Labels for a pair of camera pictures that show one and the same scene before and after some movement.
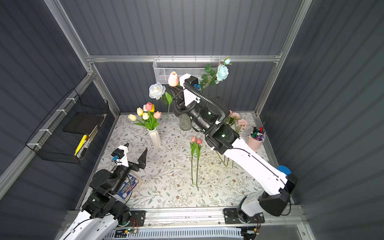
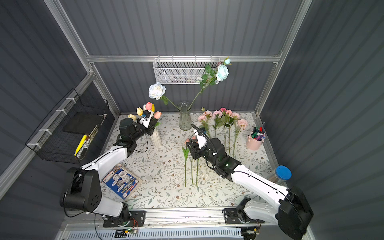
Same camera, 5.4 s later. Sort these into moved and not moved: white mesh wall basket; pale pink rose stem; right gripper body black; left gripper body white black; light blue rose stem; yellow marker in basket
Moved: right gripper body black; left gripper body white black
Not moved: light blue rose stem; white mesh wall basket; pale pink rose stem; yellow marker in basket
